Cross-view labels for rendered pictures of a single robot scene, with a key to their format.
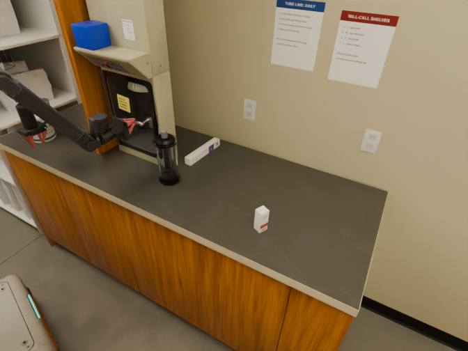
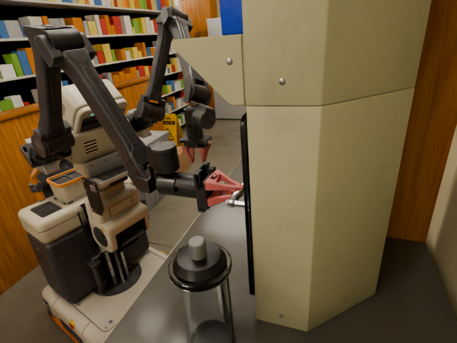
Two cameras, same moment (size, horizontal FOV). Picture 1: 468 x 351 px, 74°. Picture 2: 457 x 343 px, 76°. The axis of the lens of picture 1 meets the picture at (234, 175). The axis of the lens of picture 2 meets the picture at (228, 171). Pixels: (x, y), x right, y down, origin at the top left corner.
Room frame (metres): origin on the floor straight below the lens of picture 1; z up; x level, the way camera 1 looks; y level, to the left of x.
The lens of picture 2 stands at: (1.21, -0.08, 1.51)
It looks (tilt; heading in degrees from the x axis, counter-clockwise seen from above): 25 degrees down; 83
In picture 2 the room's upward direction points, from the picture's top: 5 degrees counter-clockwise
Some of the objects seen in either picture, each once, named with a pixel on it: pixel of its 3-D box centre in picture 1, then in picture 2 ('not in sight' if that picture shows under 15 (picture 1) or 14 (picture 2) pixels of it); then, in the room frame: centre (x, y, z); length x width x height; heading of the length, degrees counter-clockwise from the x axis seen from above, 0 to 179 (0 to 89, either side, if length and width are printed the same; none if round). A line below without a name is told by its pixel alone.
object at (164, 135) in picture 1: (164, 137); (198, 256); (1.19, 0.31, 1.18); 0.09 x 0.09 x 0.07
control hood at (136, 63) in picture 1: (113, 62); (239, 62); (1.32, 0.53, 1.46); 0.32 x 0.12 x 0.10; 62
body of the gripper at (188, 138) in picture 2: (30, 123); (194, 132); (1.22, 0.92, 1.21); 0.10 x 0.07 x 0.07; 152
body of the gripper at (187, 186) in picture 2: (115, 130); (194, 186); (1.20, 0.53, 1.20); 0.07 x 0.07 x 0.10; 62
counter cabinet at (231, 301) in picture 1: (182, 226); not in sight; (1.35, 0.31, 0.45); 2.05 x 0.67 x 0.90; 62
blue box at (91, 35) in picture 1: (91, 35); (249, 9); (1.37, 0.61, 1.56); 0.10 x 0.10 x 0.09; 62
